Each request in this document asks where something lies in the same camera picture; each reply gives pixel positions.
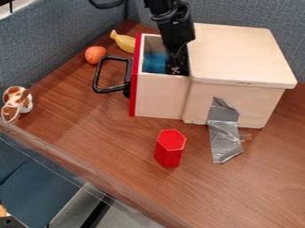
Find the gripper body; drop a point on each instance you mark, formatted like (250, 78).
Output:
(176, 31)

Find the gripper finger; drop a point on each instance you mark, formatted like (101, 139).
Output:
(171, 63)
(183, 63)

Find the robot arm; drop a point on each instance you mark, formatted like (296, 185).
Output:
(162, 6)

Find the blue cloth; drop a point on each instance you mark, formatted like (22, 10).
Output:
(155, 63)

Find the drawer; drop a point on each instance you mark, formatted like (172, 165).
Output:
(161, 92)

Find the yellow toy banana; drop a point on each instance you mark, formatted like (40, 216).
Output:
(125, 42)

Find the cabinet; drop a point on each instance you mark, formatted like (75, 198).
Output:
(238, 59)

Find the orange toy fruit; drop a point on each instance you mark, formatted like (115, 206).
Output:
(95, 54)

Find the grey tape strip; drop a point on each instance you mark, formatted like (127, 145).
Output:
(224, 133)

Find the red hexagonal block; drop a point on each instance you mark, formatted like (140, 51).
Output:
(170, 148)

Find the white and brown plush toy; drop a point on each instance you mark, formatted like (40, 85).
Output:
(16, 102)

